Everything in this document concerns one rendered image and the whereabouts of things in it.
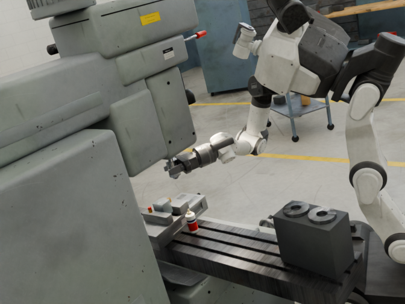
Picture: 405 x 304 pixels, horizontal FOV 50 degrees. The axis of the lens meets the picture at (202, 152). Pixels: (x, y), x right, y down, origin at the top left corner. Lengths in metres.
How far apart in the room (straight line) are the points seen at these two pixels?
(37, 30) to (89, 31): 7.55
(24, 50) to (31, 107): 7.52
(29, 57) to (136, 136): 7.41
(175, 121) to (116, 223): 0.49
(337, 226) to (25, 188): 0.91
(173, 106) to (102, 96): 0.32
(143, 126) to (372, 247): 1.27
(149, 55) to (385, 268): 1.35
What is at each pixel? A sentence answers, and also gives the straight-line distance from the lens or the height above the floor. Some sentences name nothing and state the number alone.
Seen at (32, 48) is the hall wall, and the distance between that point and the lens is 8.84.
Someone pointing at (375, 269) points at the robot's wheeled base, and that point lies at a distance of 2.10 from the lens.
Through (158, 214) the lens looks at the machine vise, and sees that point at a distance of 1.89.
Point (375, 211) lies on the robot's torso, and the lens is 1.92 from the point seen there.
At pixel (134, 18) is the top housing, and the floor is 1.82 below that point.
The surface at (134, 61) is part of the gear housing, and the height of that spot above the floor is 1.70.
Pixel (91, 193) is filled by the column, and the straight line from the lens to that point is 1.22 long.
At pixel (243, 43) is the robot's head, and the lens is 1.77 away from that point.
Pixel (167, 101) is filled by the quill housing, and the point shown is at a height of 1.52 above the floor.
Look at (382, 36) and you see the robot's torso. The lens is 1.70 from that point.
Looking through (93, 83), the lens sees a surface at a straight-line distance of 1.36.
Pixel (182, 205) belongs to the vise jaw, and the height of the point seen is 1.02.
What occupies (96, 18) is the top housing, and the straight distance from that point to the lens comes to 1.38.
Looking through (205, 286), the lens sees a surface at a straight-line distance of 1.75.
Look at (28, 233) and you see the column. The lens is 1.14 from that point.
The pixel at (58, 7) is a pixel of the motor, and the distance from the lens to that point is 1.38.
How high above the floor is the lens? 1.86
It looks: 20 degrees down
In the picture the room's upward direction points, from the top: 14 degrees counter-clockwise
